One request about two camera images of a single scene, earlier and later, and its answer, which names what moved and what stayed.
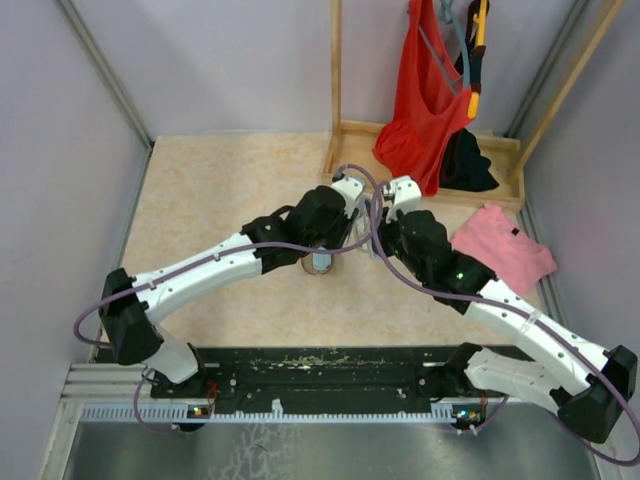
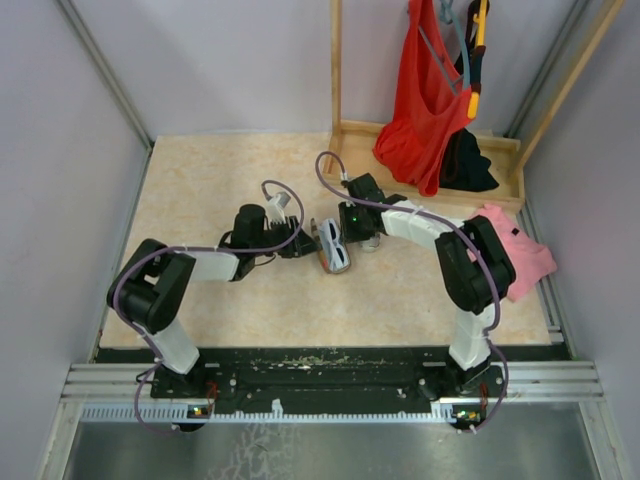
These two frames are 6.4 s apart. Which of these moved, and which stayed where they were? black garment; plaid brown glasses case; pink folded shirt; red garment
Moved: plaid brown glasses case
Stayed: pink folded shirt; red garment; black garment
